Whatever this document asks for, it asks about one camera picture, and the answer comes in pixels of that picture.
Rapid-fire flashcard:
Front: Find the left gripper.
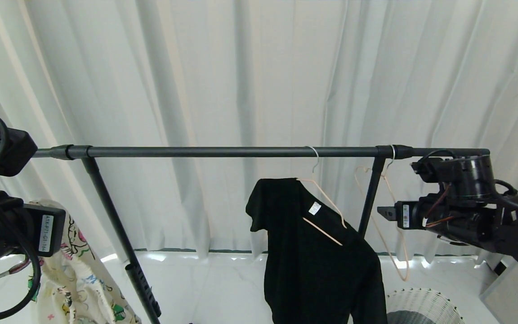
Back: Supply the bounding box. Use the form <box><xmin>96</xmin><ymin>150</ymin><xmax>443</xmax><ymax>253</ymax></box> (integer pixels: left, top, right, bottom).
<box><xmin>0</xmin><ymin>203</ymin><xmax>67</xmax><ymax>270</ymax></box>

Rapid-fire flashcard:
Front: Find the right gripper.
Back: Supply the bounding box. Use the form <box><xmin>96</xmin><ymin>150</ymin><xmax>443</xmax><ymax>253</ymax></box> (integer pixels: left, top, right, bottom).
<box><xmin>377</xmin><ymin>200</ymin><xmax>489</xmax><ymax>238</ymax></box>

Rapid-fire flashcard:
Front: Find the pink clothes hanger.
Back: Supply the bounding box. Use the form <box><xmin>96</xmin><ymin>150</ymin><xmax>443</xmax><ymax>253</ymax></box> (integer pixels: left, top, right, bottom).
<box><xmin>354</xmin><ymin>146</ymin><xmax>410</xmax><ymax>282</ymax></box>
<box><xmin>296</xmin><ymin>146</ymin><xmax>347</xmax><ymax>247</ymax></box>

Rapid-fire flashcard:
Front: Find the cream printed garment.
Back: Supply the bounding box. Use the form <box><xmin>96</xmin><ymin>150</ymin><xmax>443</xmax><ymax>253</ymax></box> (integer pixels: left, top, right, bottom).
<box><xmin>27</xmin><ymin>200</ymin><xmax>143</xmax><ymax>324</ymax></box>

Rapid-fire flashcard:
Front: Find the black sleeveless shirt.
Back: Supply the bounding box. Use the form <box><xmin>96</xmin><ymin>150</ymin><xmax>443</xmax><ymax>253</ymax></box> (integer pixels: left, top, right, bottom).
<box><xmin>246</xmin><ymin>178</ymin><xmax>389</xmax><ymax>324</ymax></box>

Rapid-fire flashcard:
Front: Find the white laundry basket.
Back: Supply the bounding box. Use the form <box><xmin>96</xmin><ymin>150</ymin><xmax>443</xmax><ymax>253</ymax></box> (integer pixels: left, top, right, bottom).
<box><xmin>385</xmin><ymin>288</ymin><xmax>466</xmax><ymax>324</ymax></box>

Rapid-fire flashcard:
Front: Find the black clothes rack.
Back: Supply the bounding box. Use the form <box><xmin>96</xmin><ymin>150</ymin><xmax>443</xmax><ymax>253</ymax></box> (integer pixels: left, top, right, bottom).
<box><xmin>32</xmin><ymin>144</ymin><xmax>491</xmax><ymax>324</ymax></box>

